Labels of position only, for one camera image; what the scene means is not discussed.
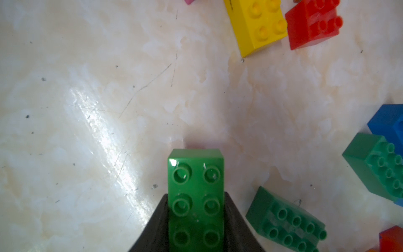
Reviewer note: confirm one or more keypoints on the orange long brick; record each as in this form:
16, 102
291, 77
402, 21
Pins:
372, 250

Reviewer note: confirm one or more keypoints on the yellow small brick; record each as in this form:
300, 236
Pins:
256, 23

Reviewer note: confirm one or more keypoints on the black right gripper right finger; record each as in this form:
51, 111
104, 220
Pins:
237, 235

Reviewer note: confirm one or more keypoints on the red square brick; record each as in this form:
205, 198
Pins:
391, 240

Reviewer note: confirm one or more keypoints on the pink small brick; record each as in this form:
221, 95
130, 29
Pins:
188, 2

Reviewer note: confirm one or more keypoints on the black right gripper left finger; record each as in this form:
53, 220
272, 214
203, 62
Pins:
155, 236

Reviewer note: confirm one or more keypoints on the dark green brick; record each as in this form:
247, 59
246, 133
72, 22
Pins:
375, 162

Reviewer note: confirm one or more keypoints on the small red brick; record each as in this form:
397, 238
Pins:
313, 21

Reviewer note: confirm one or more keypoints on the bright green brick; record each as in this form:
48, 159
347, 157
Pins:
196, 200

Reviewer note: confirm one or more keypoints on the light blue large brick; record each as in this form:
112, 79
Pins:
399, 202

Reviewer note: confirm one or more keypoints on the blue square brick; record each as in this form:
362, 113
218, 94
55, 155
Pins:
388, 121

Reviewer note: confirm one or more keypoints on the green long brick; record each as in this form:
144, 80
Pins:
285, 223

